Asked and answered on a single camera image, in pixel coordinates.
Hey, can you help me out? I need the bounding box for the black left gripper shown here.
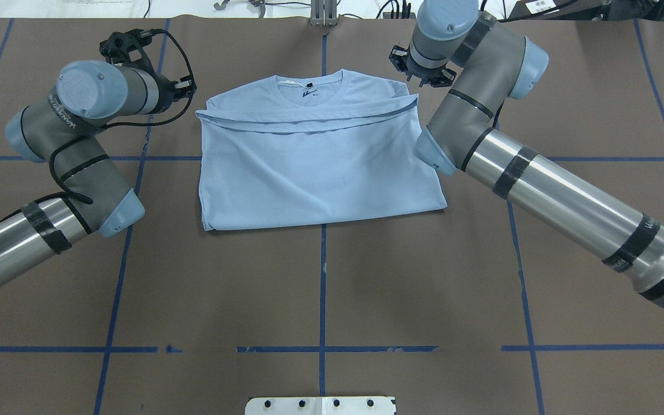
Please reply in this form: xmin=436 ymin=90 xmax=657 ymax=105
xmin=159 ymin=74 xmax=196 ymax=113

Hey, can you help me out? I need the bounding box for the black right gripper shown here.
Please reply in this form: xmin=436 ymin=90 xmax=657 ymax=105
xmin=389 ymin=45 xmax=458 ymax=88

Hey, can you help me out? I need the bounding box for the light blue t-shirt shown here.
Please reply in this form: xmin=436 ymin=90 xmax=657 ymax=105
xmin=196 ymin=69 xmax=447 ymax=231

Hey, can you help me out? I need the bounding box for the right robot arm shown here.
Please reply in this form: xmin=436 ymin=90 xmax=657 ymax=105
xmin=390 ymin=1 xmax=664 ymax=309

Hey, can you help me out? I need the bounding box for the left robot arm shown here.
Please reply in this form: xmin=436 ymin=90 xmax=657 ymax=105
xmin=0 ymin=61 xmax=196 ymax=287

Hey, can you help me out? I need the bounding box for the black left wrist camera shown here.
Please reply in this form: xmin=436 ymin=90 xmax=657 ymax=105
xmin=99 ymin=29 xmax=154 ymax=71

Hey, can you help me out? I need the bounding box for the aluminium frame post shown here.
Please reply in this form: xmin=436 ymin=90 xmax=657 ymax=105
xmin=309 ymin=0 xmax=339 ymax=27

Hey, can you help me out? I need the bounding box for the white camera mast with base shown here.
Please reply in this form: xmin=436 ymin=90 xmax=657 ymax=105
xmin=244 ymin=396 xmax=397 ymax=414

